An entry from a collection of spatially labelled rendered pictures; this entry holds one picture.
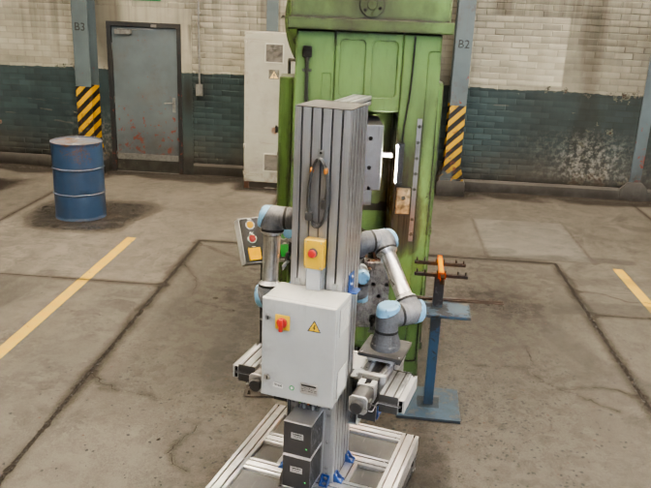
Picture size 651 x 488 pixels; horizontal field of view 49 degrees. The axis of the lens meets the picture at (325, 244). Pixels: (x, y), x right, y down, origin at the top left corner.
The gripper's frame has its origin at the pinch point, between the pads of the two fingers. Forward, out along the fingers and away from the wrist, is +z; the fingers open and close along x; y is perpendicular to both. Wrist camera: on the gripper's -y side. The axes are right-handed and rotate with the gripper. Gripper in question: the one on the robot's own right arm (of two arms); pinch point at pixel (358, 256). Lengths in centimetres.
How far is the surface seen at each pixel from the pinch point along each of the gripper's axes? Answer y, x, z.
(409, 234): -2, 35, 42
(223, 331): 98, -95, 110
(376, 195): -21, 16, 75
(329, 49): -117, -20, 38
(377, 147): -61, 10, 25
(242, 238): -8, -70, 5
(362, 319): 50, 6, 23
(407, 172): -43, 31, 40
